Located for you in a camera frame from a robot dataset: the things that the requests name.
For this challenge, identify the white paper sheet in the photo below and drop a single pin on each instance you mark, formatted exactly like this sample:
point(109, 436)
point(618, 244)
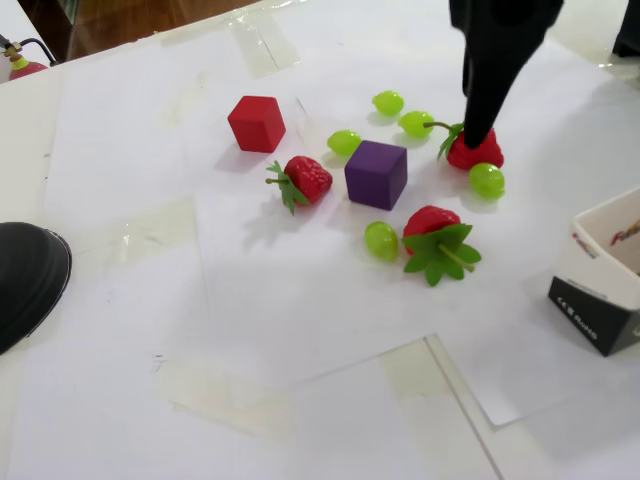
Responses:
point(500, 325)

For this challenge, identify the white and black cardboard box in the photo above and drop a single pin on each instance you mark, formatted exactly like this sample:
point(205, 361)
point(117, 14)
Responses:
point(585, 310)

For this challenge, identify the small red strawberry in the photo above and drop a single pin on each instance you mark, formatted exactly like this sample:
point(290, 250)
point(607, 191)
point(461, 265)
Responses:
point(310, 177)

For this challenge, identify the black round dome object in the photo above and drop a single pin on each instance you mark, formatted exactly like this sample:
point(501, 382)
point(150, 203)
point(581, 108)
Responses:
point(30, 280)

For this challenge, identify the purple wooden cube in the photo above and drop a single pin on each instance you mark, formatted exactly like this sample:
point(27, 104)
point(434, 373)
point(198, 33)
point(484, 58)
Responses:
point(376, 172)

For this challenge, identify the clear tape strip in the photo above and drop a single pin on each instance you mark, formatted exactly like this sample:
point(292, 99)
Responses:
point(150, 225)

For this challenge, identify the green grape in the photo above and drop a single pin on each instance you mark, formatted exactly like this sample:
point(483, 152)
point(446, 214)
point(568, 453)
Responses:
point(486, 180)
point(388, 102)
point(381, 241)
point(416, 123)
point(344, 142)

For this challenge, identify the red strawberry with curved stem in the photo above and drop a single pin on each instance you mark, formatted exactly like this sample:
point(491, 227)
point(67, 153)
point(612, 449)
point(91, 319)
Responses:
point(487, 156)

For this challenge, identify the red wooden cube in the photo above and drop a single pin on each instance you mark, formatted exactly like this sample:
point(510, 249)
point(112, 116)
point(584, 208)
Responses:
point(256, 123)

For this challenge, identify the large red strawberry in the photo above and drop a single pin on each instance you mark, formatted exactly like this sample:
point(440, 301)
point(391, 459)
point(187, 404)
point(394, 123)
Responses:
point(430, 220)

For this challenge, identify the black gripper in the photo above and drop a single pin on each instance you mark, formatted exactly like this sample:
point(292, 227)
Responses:
point(487, 65)

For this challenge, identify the red fire extinguisher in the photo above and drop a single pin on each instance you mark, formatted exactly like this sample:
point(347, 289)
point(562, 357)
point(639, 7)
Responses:
point(27, 70)

